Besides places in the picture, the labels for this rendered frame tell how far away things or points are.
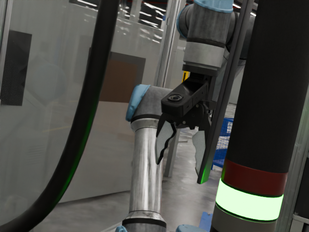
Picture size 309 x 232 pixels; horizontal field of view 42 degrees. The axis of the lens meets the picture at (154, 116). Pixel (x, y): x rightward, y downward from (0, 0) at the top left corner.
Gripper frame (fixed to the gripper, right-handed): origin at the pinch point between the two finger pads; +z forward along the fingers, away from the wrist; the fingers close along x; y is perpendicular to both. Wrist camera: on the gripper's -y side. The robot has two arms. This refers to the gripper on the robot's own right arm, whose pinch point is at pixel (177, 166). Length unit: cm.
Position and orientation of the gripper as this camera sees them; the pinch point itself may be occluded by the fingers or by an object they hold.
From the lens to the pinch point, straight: 79.8
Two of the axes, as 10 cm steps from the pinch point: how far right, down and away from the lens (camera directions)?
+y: 4.6, -0.3, 8.9
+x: -8.7, -2.2, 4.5
